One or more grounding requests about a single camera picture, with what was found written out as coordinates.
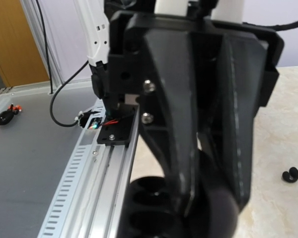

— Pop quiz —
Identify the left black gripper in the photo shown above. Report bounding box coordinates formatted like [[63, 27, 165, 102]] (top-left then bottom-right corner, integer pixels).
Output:
[[106, 10, 284, 204]]

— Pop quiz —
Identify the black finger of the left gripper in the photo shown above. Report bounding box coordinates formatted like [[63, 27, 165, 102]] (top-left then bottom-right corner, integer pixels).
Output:
[[212, 37, 267, 211]]

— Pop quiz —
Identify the black oval charging case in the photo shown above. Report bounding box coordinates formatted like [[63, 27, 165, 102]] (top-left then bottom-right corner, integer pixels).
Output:
[[116, 151, 239, 238]]

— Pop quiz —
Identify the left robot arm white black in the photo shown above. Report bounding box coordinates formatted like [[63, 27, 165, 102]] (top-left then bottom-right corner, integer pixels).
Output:
[[75, 0, 284, 217]]

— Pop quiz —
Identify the black earbud left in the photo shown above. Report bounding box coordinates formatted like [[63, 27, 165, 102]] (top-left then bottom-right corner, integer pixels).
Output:
[[282, 167, 298, 183]]

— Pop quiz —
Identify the black red object on floor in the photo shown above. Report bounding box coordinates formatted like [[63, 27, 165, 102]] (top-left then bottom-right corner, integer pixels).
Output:
[[0, 104, 22, 126]]

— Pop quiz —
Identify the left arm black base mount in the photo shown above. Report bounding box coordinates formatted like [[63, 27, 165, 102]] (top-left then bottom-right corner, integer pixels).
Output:
[[97, 101, 138, 146]]

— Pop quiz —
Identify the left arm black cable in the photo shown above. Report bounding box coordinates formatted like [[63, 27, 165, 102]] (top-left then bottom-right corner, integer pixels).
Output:
[[243, 15, 298, 32]]

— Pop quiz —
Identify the front aluminium rail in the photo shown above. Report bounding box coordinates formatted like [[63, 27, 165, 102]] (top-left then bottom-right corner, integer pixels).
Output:
[[38, 122, 138, 238]]

